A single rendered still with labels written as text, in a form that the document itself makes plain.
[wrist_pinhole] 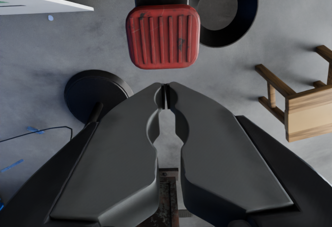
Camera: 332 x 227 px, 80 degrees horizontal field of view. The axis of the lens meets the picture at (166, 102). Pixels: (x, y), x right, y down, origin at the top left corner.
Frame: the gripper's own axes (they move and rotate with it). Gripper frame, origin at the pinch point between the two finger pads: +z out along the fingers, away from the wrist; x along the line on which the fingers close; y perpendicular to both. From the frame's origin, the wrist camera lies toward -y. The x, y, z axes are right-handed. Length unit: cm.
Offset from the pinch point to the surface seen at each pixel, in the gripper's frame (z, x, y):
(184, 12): 8.8, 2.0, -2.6
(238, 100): 85, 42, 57
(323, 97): 52, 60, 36
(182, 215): 69, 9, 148
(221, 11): 85, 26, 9
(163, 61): 8.7, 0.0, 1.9
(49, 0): 49, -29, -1
